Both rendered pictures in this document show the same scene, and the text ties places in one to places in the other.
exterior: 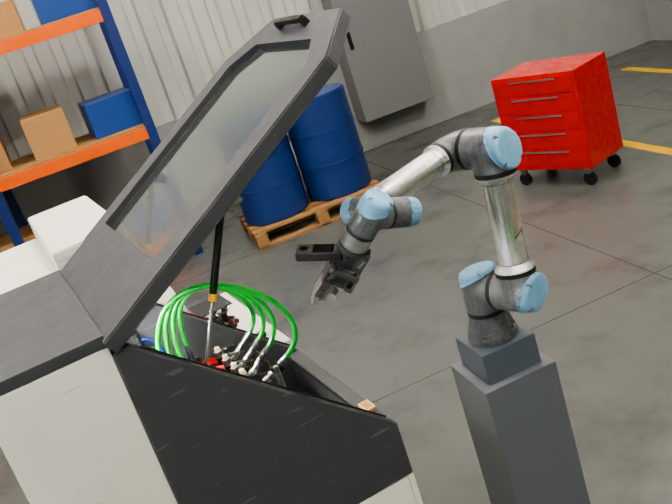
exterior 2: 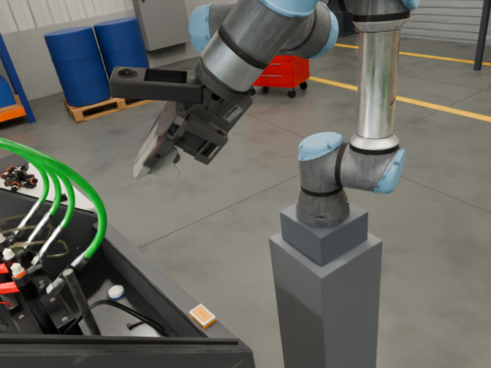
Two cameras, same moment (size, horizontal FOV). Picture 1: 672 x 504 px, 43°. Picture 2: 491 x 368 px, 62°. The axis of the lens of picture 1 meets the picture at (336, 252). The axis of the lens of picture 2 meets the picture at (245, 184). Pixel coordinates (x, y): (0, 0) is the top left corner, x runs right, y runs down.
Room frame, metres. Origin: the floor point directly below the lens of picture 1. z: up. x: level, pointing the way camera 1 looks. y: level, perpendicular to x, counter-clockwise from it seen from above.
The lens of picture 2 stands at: (1.44, 0.10, 1.57)
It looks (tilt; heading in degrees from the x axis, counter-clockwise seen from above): 29 degrees down; 344
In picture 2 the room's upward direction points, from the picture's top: 8 degrees counter-clockwise
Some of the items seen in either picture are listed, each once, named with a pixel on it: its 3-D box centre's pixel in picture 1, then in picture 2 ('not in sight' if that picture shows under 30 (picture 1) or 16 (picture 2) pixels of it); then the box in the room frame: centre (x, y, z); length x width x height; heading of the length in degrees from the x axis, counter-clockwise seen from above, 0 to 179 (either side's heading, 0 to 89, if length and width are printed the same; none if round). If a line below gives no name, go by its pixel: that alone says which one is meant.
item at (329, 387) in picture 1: (340, 405); (156, 293); (2.24, 0.13, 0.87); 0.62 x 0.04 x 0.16; 20
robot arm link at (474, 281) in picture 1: (482, 286); (323, 160); (2.30, -0.38, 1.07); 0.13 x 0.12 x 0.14; 39
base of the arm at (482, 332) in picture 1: (489, 320); (321, 196); (2.30, -0.38, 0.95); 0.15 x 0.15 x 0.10
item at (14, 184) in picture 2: (221, 316); (19, 174); (2.90, 0.47, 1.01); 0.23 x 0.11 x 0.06; 20
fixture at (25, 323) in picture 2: not in sight; (39, 312); (2.27, 0.39, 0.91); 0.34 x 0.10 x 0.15; 20
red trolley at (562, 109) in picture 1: (558, 122); (274, 58); (6.08, -1.87, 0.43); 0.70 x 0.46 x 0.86; 38
